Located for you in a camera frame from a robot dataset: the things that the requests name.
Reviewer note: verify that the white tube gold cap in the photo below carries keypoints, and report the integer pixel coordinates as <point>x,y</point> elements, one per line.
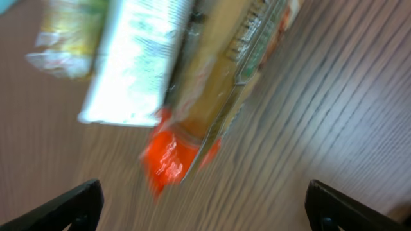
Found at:
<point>136,57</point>

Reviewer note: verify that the orange spaghetti packet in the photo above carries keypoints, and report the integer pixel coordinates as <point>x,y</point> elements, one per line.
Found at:
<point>226,44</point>

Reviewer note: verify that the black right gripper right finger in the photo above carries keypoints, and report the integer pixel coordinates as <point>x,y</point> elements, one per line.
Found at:
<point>329,209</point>

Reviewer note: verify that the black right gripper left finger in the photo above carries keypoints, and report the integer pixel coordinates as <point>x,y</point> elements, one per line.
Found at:
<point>77,209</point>

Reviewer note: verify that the mint green tissue pack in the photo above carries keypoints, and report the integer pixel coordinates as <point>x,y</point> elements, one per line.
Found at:
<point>5,5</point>

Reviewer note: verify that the green drink carton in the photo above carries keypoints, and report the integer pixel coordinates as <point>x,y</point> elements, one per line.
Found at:
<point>69,37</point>

